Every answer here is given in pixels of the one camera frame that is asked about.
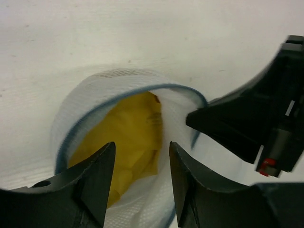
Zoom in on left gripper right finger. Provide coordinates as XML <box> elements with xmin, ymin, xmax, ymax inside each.
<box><xmin>169</xmin><ymin>142</ymin><xmax>304</xmax><ymax>228</ymax></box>

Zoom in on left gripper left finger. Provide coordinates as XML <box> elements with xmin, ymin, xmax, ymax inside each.
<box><xmin>0</xmin><ymin>142</ymin><xmax>115</xmax><ymax>228</ymax></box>

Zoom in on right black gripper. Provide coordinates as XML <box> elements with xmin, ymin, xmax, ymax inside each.
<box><xmin>186</xmin><ymin>35</ymin><xmax>304</xmax><ymax>177</ymax></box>

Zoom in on yellow bra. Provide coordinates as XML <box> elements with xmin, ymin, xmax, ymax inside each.
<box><xmin>68</xmin><ymin>92</ymin><xmax>163</xmax><ymax>207</ymax></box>

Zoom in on white mesh laundry bag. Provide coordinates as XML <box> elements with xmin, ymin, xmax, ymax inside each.
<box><xmin>50</xmin><ymin>68</ymin><xmax>207</xmax><ymax>228</ymax></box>

